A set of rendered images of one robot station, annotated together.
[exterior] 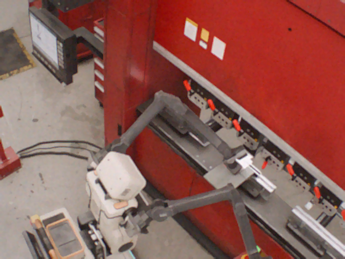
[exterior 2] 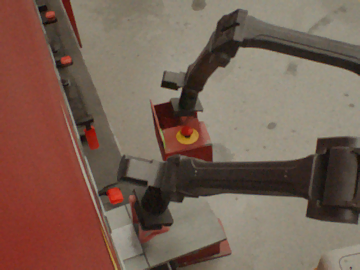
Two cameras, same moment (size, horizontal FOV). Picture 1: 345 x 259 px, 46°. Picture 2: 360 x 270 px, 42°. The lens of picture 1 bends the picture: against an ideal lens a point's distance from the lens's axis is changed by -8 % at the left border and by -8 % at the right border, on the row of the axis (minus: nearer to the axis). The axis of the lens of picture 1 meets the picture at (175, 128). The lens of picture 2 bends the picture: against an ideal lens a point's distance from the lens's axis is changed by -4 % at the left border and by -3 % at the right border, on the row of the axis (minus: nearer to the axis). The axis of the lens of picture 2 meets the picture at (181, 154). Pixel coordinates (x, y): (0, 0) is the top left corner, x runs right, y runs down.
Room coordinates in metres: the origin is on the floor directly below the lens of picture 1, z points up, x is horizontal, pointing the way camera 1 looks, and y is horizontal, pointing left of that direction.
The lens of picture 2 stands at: (2.05, 0.03, 1.95)
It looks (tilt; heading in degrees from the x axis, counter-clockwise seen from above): 50 degrees down; 213
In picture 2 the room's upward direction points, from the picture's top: 6 degrees counter-clockwise
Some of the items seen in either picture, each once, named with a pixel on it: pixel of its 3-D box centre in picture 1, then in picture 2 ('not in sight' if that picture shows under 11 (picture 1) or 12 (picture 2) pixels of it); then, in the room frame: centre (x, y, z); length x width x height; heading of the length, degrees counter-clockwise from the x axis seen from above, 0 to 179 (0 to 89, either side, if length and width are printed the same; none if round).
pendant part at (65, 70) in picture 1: (54, 42); not in sight; (2.05, 0.82, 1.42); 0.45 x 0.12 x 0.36; 50
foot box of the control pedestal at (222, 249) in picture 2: not in sight; (198, 236); (1.08, -0.55, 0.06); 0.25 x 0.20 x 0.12; 132
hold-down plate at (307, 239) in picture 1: (306, 238); (73, 106); (1.26, -0.87, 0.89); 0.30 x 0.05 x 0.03; 49
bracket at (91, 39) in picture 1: (84, 48); not in sight; (2.33, 0.71, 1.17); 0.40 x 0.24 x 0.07; 49
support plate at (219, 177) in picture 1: (229, 174); (158, 227); (1.58, -0.36, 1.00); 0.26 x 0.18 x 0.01; 139
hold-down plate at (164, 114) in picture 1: (170, 120); not in sight; (2.04, 0.04, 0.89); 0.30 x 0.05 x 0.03; 49
